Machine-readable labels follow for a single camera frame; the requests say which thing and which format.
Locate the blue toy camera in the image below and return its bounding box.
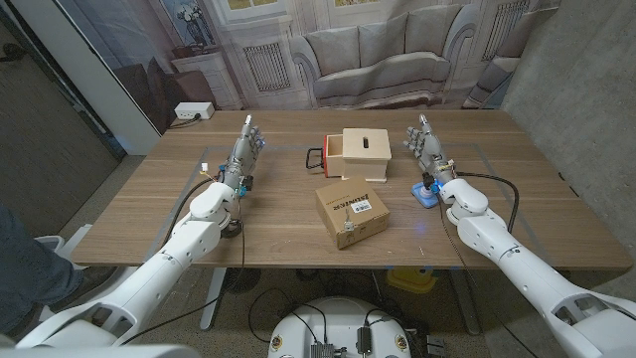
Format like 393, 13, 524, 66
410, 181, 441, 209

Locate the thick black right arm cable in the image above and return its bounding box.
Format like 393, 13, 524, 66
454, 170, 521, 235

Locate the grey table leg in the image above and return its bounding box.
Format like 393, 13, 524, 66
449, 270, 482, 337

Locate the black round floor object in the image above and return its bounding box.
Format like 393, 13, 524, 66
222, 268, 262, 295

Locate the white table leg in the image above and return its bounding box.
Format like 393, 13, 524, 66
199, 268, 229, 332

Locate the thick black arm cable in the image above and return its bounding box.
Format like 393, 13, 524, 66
168, 174, 221, 236
454, 170, 521, 235

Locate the dark shoe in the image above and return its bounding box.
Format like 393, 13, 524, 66
74, 266, 120, 299

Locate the printed living room backdrop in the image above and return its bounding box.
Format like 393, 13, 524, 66
54, 0, 562, 135

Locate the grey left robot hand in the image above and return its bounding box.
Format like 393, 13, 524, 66
223, 114, 265, 190

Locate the person leg in jeans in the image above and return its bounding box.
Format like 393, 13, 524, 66
0, 203, 85, 334

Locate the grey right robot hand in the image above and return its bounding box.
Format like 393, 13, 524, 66
402, 113, 457, 187

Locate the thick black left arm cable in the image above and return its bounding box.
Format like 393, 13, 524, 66
168, 174, 221, 236

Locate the black floor cable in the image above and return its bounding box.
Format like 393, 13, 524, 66
246, 286, 329, 345

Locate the wooden box with slot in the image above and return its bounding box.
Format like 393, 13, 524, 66
340, 127, 393, 184

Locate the thin black hanging cable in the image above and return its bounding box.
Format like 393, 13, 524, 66
121, 191, 247, 347

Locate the brown cardboard package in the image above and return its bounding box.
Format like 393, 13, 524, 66
314, 174, 392, 251

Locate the white power strip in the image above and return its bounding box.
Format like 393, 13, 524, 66
174, 101, 216, 121

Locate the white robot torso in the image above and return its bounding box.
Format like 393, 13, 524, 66
267, 296, 412, 358

